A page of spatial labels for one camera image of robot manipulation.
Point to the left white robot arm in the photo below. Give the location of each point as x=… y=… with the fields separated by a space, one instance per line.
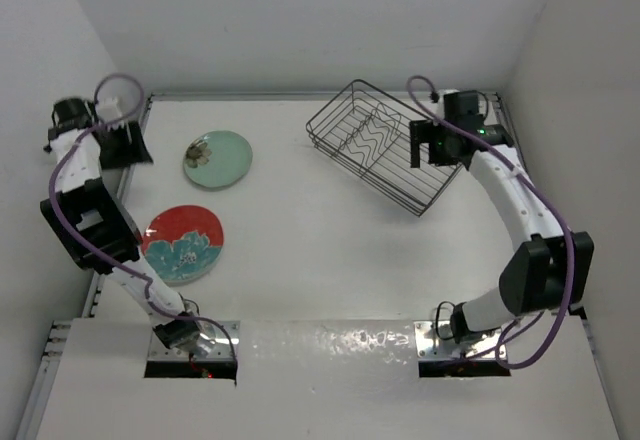
x=94 y=227

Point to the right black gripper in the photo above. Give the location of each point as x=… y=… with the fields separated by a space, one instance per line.
x=421 y=131

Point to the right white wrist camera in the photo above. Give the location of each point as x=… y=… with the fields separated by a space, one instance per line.
x=436 y=103

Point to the light green flower plate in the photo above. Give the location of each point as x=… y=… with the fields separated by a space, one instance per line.
x=217 y=159

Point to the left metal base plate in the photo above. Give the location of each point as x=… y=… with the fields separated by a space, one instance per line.
x=210 y=346

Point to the black wire dish rack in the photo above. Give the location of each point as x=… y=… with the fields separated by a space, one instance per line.
x=366 y=131

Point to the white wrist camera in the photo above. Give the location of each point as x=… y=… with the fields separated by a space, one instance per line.
x=109 y=109
x=436 y=103

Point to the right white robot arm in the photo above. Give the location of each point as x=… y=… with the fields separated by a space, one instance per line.
x=550 y=264

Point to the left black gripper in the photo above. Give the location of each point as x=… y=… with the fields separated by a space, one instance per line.
x=136 y=153

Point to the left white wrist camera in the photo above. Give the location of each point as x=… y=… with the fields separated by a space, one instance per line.
x=109 y=109

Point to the red blue flower plate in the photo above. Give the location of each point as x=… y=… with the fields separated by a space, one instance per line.
x=183 y=243

